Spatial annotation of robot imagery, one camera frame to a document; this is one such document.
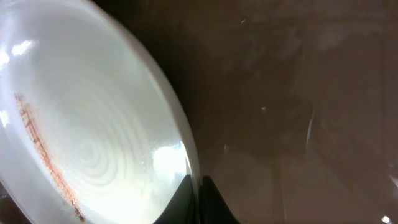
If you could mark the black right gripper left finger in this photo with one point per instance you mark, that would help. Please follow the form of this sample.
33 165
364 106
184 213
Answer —
181 208

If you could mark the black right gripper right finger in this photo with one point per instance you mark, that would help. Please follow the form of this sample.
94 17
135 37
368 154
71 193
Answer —
213 208

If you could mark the light blue plate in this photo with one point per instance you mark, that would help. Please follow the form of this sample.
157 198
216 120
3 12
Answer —
91 129

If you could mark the brown serving tray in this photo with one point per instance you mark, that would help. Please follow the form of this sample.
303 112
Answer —
292 104

